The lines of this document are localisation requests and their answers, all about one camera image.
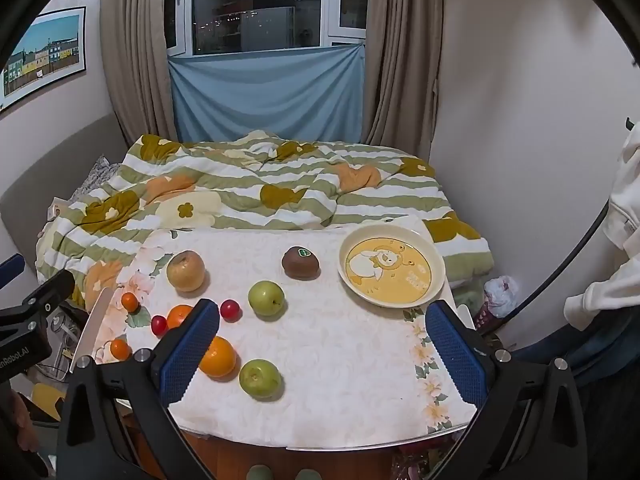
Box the framed wall poster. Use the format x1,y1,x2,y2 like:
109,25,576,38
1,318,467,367
0,6,87,111

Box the medium orange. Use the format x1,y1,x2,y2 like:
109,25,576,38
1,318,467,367
166,304,195,331

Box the person's blue jeans leg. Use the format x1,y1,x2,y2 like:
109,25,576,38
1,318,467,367
510,305,640,480

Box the window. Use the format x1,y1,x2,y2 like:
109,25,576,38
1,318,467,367
165,0,373,56

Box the white plastic bag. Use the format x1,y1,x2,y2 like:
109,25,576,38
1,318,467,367
484,276,521,318

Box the brown russet apple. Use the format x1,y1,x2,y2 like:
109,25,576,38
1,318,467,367
166,250,207,292

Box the brown kiwi with sticker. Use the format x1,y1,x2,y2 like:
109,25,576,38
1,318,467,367
281,246,322,280

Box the white jacket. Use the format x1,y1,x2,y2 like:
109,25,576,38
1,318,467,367
565,120,640,331

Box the round wooden table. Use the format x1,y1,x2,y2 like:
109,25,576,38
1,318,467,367
117,395,476,480

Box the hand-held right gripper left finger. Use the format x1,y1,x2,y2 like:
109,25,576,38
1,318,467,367
56,299,221,480

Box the blue hanging cloth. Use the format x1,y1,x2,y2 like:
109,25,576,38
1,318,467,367
167,42,366,143

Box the white floral tablecloth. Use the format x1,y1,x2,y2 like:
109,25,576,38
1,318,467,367
92,215,478,451

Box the green striped flower blanket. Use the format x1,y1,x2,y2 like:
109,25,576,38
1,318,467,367
35,130,496,311

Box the green apple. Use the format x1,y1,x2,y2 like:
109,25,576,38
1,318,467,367
248,280,286,317
239,359,285,401

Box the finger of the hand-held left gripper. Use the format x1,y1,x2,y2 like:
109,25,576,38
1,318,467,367
0,269,76,343
0,254,26,290

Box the white flat slat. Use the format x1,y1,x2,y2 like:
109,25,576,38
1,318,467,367
70,287,116,373

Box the black curved tube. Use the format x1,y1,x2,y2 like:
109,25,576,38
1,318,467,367
475,199,613,335

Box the beige curtain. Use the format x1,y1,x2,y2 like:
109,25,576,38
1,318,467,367
362,0,446,161
100,0,196,146

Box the yellow plastic object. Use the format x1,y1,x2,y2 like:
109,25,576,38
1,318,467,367
30,382,68,421

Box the large orange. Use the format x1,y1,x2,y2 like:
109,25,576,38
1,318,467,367
199,336,237,379

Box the grey patterned cloth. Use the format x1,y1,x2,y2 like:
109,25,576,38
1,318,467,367
74,156,122,202

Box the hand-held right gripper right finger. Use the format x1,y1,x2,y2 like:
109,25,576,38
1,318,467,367
425,301,588,480

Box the cream cartoon print plate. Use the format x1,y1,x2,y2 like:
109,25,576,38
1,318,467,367
337,224,446,308

